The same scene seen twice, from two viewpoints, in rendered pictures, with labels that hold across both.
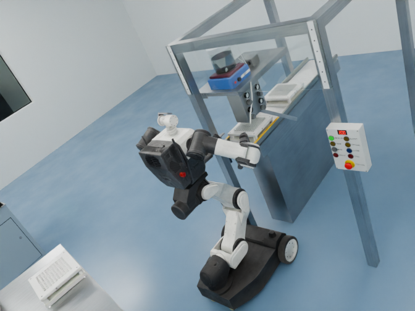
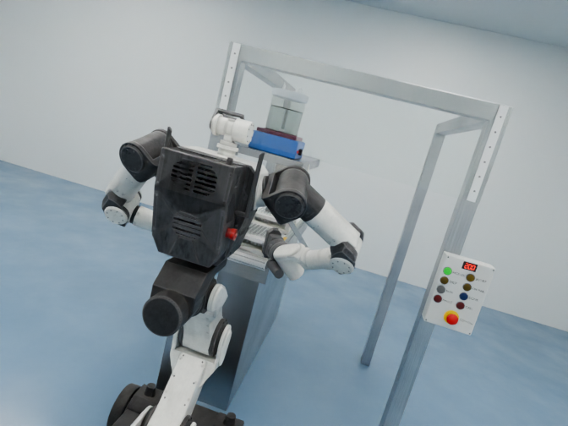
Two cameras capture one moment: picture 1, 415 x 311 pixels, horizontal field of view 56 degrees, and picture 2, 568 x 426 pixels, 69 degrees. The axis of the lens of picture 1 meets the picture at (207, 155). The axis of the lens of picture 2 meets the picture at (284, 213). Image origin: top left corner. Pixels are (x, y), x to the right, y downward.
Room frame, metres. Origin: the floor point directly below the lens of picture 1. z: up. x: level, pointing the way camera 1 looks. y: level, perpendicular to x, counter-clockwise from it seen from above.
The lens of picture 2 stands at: (1.06, 0.80, 1.39)
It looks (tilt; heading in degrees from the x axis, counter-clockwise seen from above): 11 degrees down; 317
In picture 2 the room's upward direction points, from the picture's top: 15 degrees clockwise
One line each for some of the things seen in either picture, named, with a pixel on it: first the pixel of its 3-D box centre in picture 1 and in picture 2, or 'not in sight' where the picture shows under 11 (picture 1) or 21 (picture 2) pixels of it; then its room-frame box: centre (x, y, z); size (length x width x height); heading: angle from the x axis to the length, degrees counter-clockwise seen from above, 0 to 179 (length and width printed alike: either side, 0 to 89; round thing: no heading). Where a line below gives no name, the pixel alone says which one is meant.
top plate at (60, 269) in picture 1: (54, 274); not in sight; (1.75, 1.03, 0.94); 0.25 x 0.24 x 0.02; 29
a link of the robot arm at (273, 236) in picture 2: (245, 145); (275, 248); (2.16, -0.25, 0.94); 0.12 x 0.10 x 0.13; 160
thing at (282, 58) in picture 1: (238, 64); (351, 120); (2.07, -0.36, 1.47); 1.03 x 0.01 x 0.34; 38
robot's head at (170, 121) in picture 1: (168, 122); (232, 133); (2.07, 0.12, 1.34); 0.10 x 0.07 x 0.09; 38
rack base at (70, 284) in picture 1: (59, 280); not in sight; (1.75, 1.03, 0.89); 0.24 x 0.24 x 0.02; 29
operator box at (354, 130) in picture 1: (349, 147); (456, 292); (1.63, -0.68, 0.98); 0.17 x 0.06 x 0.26; 38
